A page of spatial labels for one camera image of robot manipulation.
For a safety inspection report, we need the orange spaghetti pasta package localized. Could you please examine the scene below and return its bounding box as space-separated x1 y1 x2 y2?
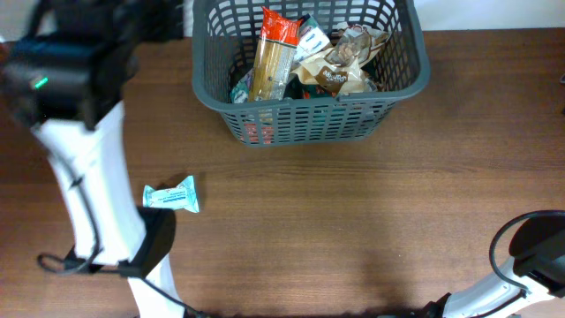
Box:
242 6 304 145

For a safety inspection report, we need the Kleenex tissue multipack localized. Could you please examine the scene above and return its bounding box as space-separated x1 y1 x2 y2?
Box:
230 14 330 104

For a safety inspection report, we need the mint green snack wrapper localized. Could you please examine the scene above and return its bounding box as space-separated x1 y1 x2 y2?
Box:
142 176 200 214

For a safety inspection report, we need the beige brown snack pouch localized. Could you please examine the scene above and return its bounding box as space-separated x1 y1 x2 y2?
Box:
326 22 390 69
292 48 334 85

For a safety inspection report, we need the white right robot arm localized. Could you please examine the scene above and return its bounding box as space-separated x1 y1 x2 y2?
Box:
414 210 564 318

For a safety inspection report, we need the grey plastic basket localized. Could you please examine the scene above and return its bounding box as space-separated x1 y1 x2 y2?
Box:
192 0 431 147

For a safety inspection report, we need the green snack bag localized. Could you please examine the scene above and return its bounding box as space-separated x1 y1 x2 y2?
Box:
283 58 384 99

